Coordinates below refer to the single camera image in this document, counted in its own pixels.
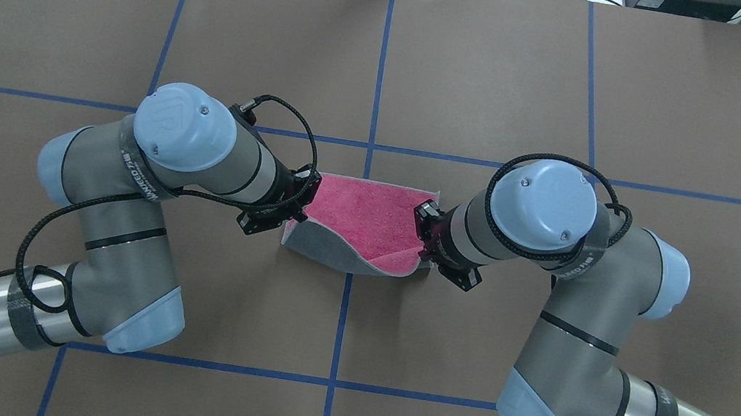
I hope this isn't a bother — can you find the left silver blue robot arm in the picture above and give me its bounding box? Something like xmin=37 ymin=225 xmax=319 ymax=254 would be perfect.
xmin=0 ymin=82 xmax=322 ymax=357

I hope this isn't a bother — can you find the right black braided cable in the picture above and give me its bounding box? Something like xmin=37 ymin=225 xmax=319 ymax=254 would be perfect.
xmin=476 ymin=145 xmax=641 ymax=274

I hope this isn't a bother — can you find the left black braided cable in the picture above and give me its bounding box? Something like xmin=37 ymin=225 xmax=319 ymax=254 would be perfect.
xmin=8 ymin=61 xmax=328 ymax=349

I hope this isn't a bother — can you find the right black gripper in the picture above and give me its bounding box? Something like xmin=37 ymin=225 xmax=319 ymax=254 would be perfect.
xmin=413 ymin=200 xmax=458 ymax=267

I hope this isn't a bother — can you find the black box white label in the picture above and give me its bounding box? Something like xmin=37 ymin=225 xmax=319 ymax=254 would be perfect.
xmin=623 ymin=0 xmax=741 ymax=23

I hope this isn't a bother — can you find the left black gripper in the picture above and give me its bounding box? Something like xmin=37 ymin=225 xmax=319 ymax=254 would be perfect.
xmin=267 ymin=165 xmax=322 ymax=223

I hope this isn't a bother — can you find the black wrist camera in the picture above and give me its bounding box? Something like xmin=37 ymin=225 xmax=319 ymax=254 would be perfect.
xmin=236 ymin=211 xmax=287 ymax=235
xmin=437 ymin=263 xmax=482 ymax=292

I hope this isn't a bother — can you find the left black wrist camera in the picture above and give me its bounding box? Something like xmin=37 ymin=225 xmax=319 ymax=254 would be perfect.
xmin=236 ymin=211 xmax=287 ymax=235

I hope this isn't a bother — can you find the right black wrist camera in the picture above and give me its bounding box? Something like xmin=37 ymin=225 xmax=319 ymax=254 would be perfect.
xmin=437 ymin=263 xmax=482 ymax=292

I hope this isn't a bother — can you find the pink grey towel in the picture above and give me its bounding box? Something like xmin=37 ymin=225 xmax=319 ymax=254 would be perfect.
xmin=281 ymin=173 xmax=441 ymax=277

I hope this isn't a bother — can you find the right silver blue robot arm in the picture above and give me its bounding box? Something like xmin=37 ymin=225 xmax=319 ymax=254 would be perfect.
xmin=413 ymin=153 xmax=709 ymax=416

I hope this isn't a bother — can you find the black braided cable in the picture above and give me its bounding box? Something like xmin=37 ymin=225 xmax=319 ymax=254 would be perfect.
xmin=476 ymin=145 xmax=641 ymax=274
xmin=8 ymin=61 xmax=328 ymax=349

